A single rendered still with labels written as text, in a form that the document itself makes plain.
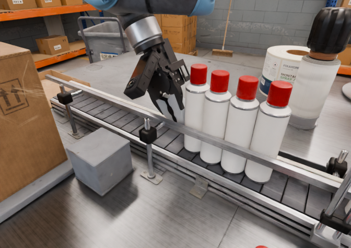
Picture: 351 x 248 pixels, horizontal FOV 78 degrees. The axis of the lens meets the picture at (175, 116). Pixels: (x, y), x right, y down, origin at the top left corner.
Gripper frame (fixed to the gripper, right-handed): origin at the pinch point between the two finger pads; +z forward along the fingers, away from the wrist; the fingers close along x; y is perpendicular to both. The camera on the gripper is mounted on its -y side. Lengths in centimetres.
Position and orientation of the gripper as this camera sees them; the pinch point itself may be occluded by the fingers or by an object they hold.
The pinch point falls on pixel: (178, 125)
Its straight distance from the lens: 51.4
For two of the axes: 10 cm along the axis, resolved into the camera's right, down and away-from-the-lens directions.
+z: 4.1, 8.9, 2.1
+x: -7.2, 1.7, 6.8
